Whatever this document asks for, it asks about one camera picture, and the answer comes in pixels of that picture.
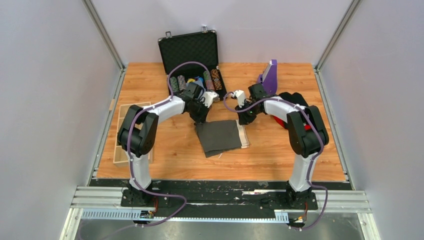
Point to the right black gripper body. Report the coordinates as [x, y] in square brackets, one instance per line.
[250, 115]

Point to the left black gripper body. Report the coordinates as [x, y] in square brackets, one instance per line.
[199, 110]

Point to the grey underwear white waistband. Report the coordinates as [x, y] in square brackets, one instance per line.
[217, 137]

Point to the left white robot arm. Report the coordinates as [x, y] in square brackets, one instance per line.
[138, 131]

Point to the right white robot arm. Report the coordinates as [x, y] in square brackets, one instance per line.
[306, 131]

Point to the red underwear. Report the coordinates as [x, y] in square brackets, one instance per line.
[281, 122]

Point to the black underwear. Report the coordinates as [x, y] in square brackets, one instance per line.
[294, 98]

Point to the purple card holder stand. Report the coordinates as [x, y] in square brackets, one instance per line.
[269, 77]

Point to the black poker chip case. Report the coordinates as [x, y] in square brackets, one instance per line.
[191, 54]

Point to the wooden compartment tray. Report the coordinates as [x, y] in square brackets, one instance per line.
[120, 159]

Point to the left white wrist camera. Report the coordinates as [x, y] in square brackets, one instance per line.
[208, 98]

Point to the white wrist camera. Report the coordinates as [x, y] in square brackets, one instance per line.
[208, 98]
[240, 96]

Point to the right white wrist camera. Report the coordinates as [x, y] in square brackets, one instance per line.
[240, 96]

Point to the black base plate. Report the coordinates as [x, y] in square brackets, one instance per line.
[216, 199]

